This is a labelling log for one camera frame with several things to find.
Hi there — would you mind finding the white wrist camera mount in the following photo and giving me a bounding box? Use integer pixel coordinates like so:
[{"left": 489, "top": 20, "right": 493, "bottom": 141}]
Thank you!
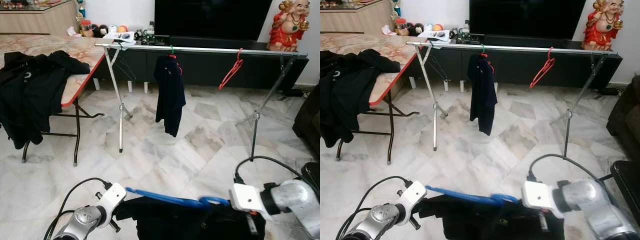
[
  {"left": 96, "top": 182, "right": 127, "bottom": 217},
  {"left": 395, "top": 181, "right": 428, "bottom": 216},
  {"left": 229, "top": 183, "right": 266, "bottom": 222},
  {"left": 521, "top": 180, "right": 560, "bottom": 220}
]

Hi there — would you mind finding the black soundbar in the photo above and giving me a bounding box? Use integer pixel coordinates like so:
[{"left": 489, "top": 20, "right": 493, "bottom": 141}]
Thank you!
[
  {"left": 169, "top": 35, "right": 268, "bottom": 50},
  {"left": 484, "top": 34, "right": 581, "bottom": 49}
]

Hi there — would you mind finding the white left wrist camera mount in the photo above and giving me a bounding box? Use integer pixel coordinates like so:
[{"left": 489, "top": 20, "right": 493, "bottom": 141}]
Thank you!
[
  {"left": 96, "top": 182, "right": 127, "bottom": 217},
  {"left": 395, "top": 181, "right": 428, "bottom": 216}
]

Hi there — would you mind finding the red laughing buddha statue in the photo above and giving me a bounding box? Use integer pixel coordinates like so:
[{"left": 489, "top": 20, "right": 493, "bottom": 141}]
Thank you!
[
  {"left": 581, "top": 0, "right": 626, "bottom": 51},
  {"left": 266, "top": 0, "right": 311, "bottom": 52}
]

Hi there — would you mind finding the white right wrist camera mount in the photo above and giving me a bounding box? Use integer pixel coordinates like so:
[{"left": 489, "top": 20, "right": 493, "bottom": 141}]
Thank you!
[
  {"left": 521, "top": 180, "right": 560, "bottom": 220},
  {"left": 229, "top": 183, "right": 266, "bottom": 222}
]

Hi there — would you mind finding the black clothes pile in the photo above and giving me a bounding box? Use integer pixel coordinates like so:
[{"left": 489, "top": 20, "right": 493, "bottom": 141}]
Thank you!
[
  {"left": 320, "top": 48, "right": 402, "bottom": 148},
  {"left": 0, "top": 50, "right": 92, "bottom": 150}
]

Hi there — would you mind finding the navy shirt with red trim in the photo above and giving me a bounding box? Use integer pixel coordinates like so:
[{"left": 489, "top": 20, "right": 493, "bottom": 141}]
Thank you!
[
  {"left": 153, "top": 54, "right": 187, "bottom": 138},
  {"left": 467, "top": 52, "right": 499, "bottom": 137}
]

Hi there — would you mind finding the stack of papers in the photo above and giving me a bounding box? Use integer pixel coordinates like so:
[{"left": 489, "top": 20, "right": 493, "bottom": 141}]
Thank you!
[
  {"left": 102, "top": 31, "right": 137, "bottom": 45},
  {"left": 417, "top": 30, "right": 451, "bottom": 44}
]

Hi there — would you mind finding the blue plastic hanger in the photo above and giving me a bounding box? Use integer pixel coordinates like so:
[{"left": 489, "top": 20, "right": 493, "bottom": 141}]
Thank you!
[
  {"left": 125, "top": 186, "right": 231, "bottom": 209},
  {"left": 425, "top": 185, "right": 521, "bottom": 207}
]

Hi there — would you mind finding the light wooden cabinet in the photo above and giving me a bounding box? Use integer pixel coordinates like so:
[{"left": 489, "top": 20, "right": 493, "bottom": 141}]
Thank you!
[
  {"left": 0, "top": 0, "right": 81, "bottom": 36},
  {"left": 320, "top": 0, "right": 396, "bottom": 35}
]

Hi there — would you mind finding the large black television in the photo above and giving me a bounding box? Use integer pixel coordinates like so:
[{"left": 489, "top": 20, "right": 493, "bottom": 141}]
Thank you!
[
  {"left": 154, "top": 0, "right": 274, "bottom": 42},
  {"left": 469, "top": 0, "right": 587, "bottom": 41}
]

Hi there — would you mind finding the dark sofa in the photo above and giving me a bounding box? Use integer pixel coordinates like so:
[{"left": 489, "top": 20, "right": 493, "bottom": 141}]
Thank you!
[
  {"left": 292, "top": 82, "right": 321, "bottom": 156},
  {"left": 606, "top": 75, "right": 640, "bottom": 151}
]

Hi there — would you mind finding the black stool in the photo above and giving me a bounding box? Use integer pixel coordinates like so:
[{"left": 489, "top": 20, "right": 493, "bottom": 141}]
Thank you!
[
  {"left": 300, "top": 161, "right": 321, "bottom": 191},
  {"left": 597, "top": 160, "right": 640, "bottom": 226}
]

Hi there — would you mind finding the red plastic hanger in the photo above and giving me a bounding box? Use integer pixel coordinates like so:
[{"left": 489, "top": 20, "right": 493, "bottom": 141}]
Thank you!
[
  {"left": 218, "top": 48, "right": 245, "bottom": 91},
  {"left": 530, "top": 46, "right": 556, "bottom": 90}
]

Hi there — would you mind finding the marble top folding table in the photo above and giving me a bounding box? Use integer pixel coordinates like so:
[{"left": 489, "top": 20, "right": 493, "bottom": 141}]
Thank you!
[
  {"left": 320, "top": 32, "right": 418, "bottom": 166},
  {"left": 0, "top": 34, "right": 107, "bottom": 167}
]

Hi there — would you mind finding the black television console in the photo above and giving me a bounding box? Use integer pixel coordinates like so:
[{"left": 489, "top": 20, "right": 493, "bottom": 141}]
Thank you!
[
  {"left": 407, "top": 34, "right": 623, "bottom": 91},
  {"left": 92, "top": 34, "right": 311, "bottom": 91}
]

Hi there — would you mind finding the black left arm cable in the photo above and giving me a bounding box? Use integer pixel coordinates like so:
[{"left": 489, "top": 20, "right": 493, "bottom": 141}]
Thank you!
[
  {"left": 336, "top": 175, "right": 415, "bottom": 240},
  {"left": 42, "top": 177, "right": 115, "bottom": 240}
]

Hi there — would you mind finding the black shirt with red collar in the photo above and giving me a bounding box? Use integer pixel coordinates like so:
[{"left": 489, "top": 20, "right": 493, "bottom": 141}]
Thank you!
[
  {"left": 417, "top": 194, "right": 566, "bottom": 240},
  {"left": 114, "top": 196, "right": 266, "bottom": 240}
]

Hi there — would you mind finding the silver metal clothes rack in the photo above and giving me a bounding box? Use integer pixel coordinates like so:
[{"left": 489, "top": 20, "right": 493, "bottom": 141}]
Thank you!
[
  {"left": 94, "top": 42, "right": 310, "bottom": 159},
  {"left": 405, "top": 40, "right": 619, "bottom": 159}
]

